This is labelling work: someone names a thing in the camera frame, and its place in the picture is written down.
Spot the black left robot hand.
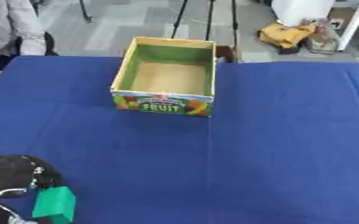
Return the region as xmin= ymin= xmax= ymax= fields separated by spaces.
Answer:
xmin=0 ymin=154 xmax=67 ymax=224

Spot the green rectangular block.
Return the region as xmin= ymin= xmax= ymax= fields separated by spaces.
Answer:
xmin=31 ymin=185 xmax=79 ymax=224

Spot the cardboard box with green inside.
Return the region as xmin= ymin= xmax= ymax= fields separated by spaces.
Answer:
xmin=109 ymin=36 xmax=218 ymax=118

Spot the person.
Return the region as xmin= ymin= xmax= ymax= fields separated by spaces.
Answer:
xmin=0 ymin=0 xmax=60 ymax=72

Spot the black chair leg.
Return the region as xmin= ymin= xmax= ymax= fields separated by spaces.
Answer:
xmin=78 ymin=0 xmax=94 ymax=24

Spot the black tripod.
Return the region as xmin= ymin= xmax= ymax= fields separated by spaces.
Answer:
xmin=170 ymin=0 xmax=240 ymax=47

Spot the yellow bag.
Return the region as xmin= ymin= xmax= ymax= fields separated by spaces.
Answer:
xmin=256 ymin=22 xmax=318 ymax=55

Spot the clear plastic bag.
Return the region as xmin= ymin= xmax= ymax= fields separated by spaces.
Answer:
xmin=300 ymin=17 xmax=342 ymax=55

